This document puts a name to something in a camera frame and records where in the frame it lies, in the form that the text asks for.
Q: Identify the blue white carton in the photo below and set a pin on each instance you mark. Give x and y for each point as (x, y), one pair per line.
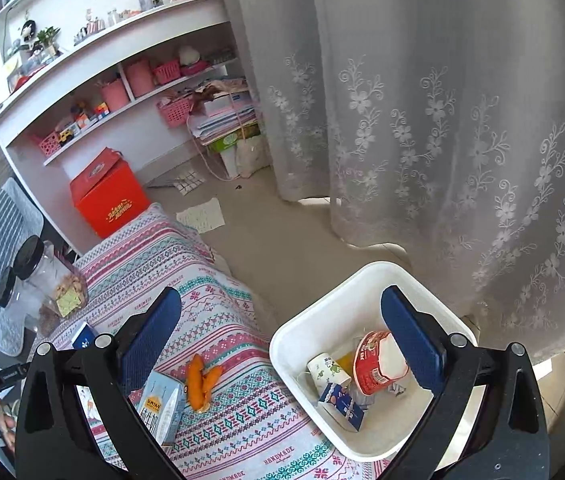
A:
(84, 337)

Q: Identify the large pink basket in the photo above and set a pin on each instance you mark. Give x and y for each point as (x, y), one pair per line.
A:
(175, 112)

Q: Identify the red instant noodle cup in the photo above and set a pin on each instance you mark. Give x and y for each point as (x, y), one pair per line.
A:
(372, 365)

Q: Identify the jar with light crackers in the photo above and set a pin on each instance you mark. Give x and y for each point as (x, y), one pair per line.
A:
(57, 280)

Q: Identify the pink lattice basket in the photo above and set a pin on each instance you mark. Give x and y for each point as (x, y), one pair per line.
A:
(49, 144)

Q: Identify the jar with dark snacks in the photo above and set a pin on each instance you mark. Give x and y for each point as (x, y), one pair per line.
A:
(37, 310)

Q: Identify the orange peel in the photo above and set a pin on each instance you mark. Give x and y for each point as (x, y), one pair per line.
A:
(201, 382)

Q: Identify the white shelf unit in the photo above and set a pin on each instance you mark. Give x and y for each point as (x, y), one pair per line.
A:
(112, 35)

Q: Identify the yellow wrapper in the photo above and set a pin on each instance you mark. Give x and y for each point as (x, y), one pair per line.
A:
(347, 362)

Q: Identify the white tote bag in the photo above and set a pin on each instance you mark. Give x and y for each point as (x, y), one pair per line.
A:
(252, 157)

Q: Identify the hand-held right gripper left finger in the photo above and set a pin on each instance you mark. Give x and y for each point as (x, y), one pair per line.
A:
(148, 342)

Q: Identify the pink plastic basket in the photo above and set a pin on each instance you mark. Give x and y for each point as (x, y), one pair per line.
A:
(167, 73)

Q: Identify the dotted paper sheet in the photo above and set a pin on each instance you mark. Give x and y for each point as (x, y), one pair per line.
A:
(201, 216)

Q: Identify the green white cardboard box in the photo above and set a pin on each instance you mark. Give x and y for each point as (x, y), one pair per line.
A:
(225, 147)

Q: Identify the white plastic bin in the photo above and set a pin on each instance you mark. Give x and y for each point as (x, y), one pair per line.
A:
(322, 320)

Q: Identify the white green paper cup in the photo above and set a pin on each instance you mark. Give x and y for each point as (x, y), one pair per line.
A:
(325, 370)

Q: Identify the checkered paper sheet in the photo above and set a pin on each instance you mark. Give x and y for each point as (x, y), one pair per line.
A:
(186, 181)

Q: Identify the white plush toy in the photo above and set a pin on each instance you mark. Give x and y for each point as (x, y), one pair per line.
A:
(188, 55)

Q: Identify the red cardboard box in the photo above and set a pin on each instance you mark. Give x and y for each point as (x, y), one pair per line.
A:
(112, 200)

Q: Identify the small green plant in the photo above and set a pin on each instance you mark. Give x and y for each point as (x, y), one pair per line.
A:
(47, 40)

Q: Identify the light blue milk carton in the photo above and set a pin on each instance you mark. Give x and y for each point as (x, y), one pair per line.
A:
(162, 410)

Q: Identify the yellow toy truck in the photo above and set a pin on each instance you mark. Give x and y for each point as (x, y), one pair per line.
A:
(66, 138)

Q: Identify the patterned tablecloth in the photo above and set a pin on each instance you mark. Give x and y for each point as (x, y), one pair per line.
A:
(212, 310)

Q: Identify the small blue drink carton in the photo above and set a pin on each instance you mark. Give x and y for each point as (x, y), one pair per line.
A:
(342, 402)

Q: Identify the pile of papers and folders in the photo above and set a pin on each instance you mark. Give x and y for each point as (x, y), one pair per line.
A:
(222, 115)

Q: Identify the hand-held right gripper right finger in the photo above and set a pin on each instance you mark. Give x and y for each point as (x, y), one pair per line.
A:
(412, 342)

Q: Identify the floral lace curtain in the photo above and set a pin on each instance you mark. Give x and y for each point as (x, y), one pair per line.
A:
(437, 135)

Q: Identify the dark-haired doll figure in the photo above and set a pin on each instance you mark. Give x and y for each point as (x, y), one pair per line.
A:
(27, 31)

